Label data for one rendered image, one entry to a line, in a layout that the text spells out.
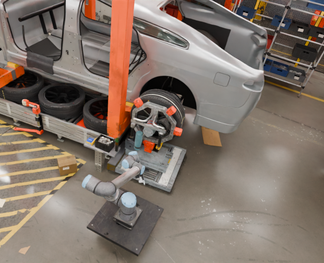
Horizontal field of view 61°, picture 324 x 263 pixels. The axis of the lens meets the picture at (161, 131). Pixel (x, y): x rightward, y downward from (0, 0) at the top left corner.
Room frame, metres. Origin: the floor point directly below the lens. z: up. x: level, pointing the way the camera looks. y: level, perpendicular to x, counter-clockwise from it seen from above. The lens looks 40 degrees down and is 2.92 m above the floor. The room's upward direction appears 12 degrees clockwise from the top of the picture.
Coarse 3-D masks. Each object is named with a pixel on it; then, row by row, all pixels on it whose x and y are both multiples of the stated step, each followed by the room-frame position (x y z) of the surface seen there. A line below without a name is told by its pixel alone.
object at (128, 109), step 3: (126, 105) 3.10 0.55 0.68; (126, 108) 3.04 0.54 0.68; (129, 108) 3.05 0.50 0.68; (126, 111) 2.82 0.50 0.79; (129, 111) 2.98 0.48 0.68; (126, 114) 2.83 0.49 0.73; (129, 114) 2.91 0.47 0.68; (126, 117) 2.83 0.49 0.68; (129, 117) 2.89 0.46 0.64; (126, 120) 2.79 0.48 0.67; (129, 120) 2.91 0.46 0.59; (126, 123) 2.80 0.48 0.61; (126, 126) 2.81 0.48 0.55
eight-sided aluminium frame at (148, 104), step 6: (150, 102) 2.64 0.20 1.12; (138, 108) 2.61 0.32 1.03; (144, 108) 2.60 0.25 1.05; (156, 108) 2.57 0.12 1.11; (162, 108) 2.60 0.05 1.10; (132, 114) 2.63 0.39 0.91; (174, 120) 2.57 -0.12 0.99; (138, 126) 2.66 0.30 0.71; (174, 126) 2.52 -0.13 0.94; (144, 138) 2.59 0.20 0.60; (150, 138) 2.59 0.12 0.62; (156, 138) 2.61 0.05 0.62; (162, 138) 2.59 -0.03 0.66; (168, 138) 2.53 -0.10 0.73
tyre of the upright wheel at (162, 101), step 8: (144, 96) 2.75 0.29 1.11; (152, 96) 2.71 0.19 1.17; (160, 96) 2.72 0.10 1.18; (168, 96) 2.77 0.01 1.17; (160, 104) 2.65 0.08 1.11; (168, 104) 2.64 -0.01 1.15; (176, 104) 2.72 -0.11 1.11; (176, 112) 2.62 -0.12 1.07; (184, 112) 2.79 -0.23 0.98; (176, 120) 2.61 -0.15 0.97; (184, 120) 2.79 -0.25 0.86
